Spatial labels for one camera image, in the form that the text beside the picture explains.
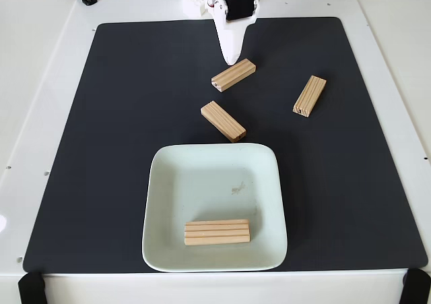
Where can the grooved wooden block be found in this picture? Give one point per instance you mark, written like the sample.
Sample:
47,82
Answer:
223,120
309,96
217,233
233,75

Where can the pale green square plate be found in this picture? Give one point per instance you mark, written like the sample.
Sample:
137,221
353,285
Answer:
202,182

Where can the black table mat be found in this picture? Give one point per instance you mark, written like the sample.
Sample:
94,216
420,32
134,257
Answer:
101,166

